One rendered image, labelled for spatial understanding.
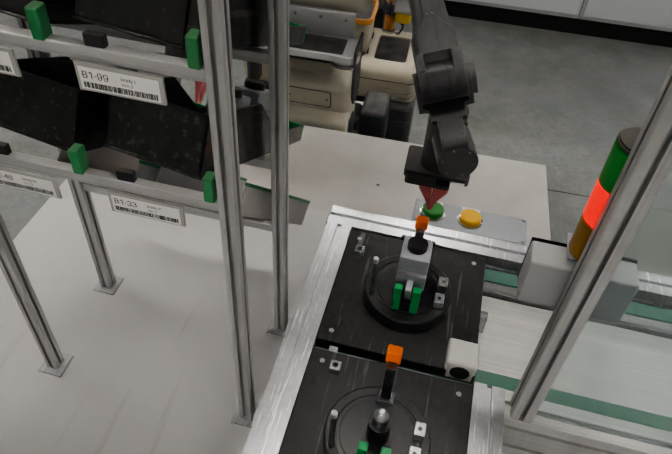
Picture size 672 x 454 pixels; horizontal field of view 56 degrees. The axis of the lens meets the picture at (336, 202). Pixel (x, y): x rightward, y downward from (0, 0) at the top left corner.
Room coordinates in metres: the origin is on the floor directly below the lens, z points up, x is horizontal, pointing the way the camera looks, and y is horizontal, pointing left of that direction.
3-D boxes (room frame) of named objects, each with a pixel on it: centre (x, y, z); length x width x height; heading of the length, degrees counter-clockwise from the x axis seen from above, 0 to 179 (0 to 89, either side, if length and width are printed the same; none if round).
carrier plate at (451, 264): (0.64, -0.13, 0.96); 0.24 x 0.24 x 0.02; 79
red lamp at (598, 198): (0.49, -0.29, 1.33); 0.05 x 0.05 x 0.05
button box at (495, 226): (0.84, -0.25, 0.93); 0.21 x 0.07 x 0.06; 79
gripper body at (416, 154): (0.78, -0.16, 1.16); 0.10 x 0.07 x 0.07; 80
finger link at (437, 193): (0.78, -0.15, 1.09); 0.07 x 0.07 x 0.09; 80
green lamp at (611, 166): (0.49, -0.29, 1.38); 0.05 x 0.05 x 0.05
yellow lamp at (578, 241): (0.49, -0.29, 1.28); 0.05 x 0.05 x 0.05
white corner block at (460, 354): (0.53, -0.20, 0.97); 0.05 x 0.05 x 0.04; 79
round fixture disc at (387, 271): (0.64, -0.13, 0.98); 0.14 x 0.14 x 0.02
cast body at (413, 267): (0.63, -0.12, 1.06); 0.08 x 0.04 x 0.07; 169
